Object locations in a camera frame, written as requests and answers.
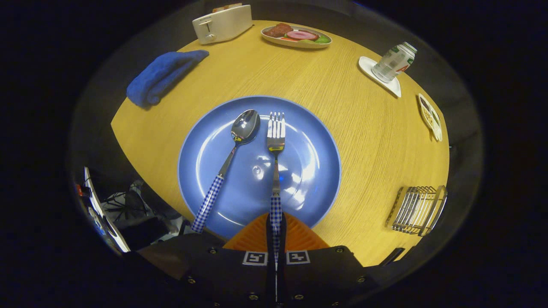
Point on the blue round plate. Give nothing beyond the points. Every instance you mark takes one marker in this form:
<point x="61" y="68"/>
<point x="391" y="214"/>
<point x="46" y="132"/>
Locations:
<point x="312" y="162"/>

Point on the white toaster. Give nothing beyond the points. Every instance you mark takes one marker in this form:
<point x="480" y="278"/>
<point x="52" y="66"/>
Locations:
<point x="227" y="23"/>

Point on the toast slices in toaster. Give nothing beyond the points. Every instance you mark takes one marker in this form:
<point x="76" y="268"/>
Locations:
<point x="227" y="7"/>

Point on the pink ham slice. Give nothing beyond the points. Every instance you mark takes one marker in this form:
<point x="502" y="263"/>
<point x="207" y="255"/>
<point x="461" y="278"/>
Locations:
<point x="302" y="35"/>

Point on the white square coaster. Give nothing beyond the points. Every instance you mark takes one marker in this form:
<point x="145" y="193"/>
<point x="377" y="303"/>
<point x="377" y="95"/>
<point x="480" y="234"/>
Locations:
<point x="391" y="84"/>

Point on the green lettuce leaf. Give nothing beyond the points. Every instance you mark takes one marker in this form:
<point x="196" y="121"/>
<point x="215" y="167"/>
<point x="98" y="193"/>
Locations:
<point x="323" y="39"/>

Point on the brown meat piece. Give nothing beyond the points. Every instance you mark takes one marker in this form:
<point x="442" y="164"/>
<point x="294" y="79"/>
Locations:
<point x="278" y="30"/>

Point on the white oval food dish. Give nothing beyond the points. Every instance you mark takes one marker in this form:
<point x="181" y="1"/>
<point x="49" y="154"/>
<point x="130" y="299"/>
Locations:
<point x="299" y="43"/>

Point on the black star-shaped stand base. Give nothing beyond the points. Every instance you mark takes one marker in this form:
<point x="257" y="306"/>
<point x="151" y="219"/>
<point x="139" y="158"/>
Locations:
<point x="126" y="207"/>

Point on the white-edged flat device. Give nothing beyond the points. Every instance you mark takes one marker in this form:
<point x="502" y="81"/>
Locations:
<point x="96" y="205"/>

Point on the white drink bottle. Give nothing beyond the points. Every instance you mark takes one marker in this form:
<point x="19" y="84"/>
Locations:
<point x="394" y="62"/>

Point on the white divided bean dish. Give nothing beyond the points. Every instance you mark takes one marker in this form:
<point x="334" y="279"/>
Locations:
<point x="429" y="115"/>

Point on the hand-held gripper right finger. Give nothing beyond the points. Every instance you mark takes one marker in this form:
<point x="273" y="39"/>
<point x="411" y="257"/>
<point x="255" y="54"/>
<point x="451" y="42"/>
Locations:
<point x="321" y="273"/>

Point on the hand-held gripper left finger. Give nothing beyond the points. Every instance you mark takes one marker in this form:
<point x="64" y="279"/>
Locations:
<point x="231" y="273"/>

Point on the blue folded towel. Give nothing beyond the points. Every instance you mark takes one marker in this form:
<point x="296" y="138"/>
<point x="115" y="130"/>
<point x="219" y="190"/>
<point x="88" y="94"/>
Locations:
<point x="160" y="77"/>

